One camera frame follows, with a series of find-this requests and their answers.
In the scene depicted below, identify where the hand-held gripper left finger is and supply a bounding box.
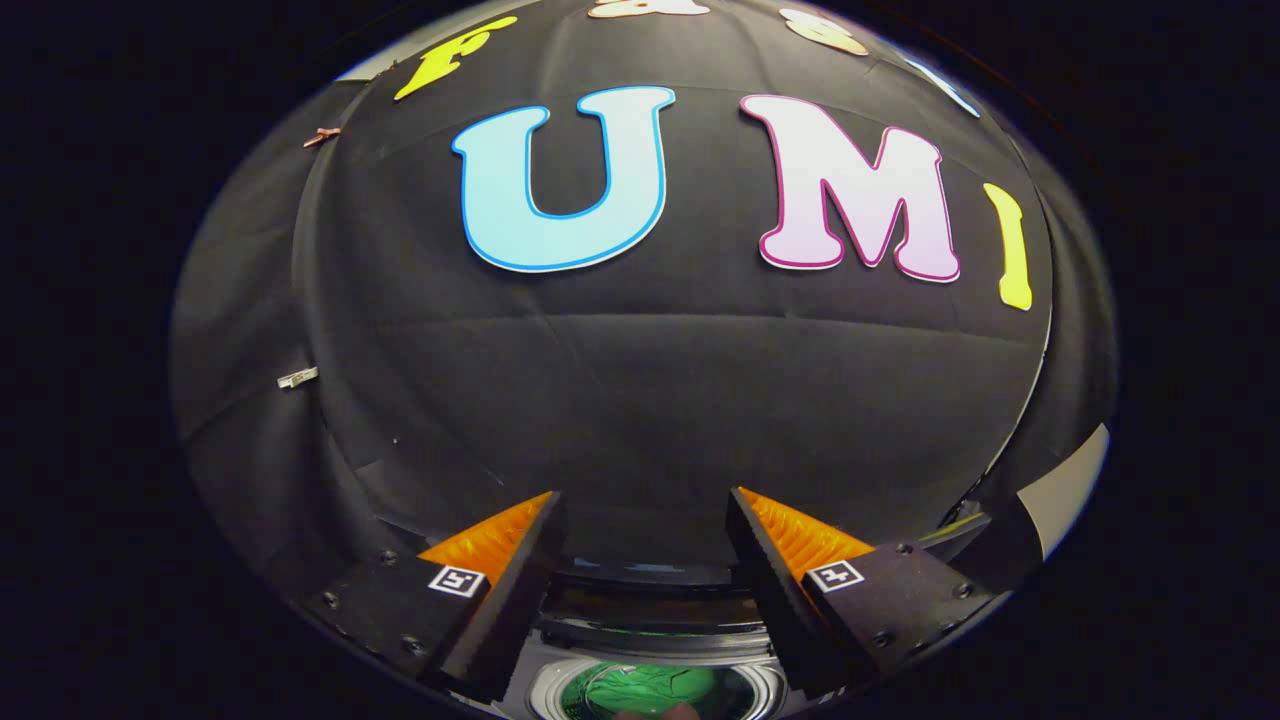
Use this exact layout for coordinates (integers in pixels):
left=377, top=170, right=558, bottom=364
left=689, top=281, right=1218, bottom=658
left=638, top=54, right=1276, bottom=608
left=298, top=490, right=569, bottom=704

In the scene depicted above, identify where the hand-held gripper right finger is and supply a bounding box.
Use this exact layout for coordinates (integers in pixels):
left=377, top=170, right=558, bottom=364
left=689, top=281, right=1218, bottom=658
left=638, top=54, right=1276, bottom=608
left=724, top=486, right=998, bottom=699

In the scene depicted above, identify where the dark grey washing machine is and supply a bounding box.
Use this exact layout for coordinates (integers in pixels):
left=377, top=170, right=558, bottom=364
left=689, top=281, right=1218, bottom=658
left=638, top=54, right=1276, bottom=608
left=440, top=545, right=831, bottom=720

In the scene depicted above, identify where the green polo shirt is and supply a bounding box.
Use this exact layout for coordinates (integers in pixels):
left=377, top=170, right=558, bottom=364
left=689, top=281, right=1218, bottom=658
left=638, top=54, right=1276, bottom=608
left=560, top=662, right=756, bottom=720

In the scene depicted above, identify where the black backdrop cloth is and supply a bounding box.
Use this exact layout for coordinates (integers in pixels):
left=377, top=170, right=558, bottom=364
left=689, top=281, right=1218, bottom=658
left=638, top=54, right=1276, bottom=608
left=168, top=0, right=1118, bottom=601

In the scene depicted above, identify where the grey cabinet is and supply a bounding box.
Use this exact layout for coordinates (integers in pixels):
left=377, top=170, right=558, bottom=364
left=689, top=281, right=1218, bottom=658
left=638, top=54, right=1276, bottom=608
left=1018, top=424, right=1111, bottom=561

